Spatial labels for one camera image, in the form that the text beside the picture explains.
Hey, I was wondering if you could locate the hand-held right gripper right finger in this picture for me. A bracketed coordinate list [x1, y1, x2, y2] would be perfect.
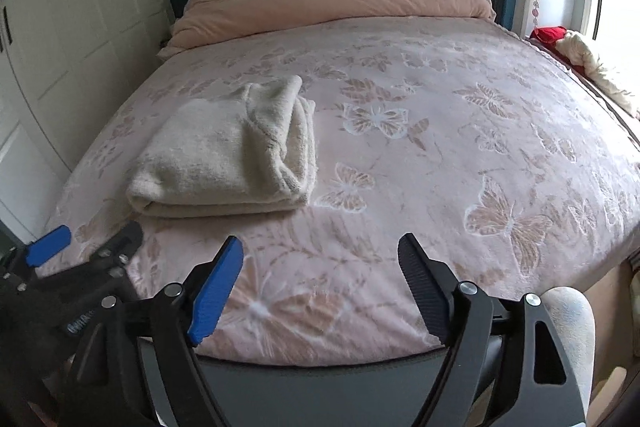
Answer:
[397, 232, 587, 427]

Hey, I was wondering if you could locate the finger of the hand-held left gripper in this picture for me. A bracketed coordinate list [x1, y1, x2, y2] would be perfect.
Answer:
[5, 224, 72, 280]
[30, 221, 146, 280]

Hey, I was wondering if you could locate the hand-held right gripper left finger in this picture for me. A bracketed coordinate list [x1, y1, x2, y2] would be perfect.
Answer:
[65, 235, 246, 427]

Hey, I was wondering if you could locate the white knit sweater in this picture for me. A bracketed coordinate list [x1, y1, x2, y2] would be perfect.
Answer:
[126, 75, 318, 219]

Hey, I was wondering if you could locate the pink butterfly print blanket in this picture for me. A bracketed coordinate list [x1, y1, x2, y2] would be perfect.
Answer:
[37, 14, 640, 365]

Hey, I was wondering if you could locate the person's leg in fuzzy trousers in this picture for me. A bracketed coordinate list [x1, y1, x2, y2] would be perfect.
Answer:
[542, 286, 597, 427]

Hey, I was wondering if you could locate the white wardrobe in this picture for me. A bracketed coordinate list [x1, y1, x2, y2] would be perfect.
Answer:
[0, 0, 173, 248]

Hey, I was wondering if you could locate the red cushion on windowsill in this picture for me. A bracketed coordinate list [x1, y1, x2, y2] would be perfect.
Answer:
[529, 26, 568, 50]

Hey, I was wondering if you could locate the cream crumpled cloth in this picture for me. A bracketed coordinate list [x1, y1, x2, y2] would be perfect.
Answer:
[555, 31, 640, 118]

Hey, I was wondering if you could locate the pink duvet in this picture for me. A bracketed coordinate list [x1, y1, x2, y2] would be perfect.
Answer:
[157, 0, 497, 60]

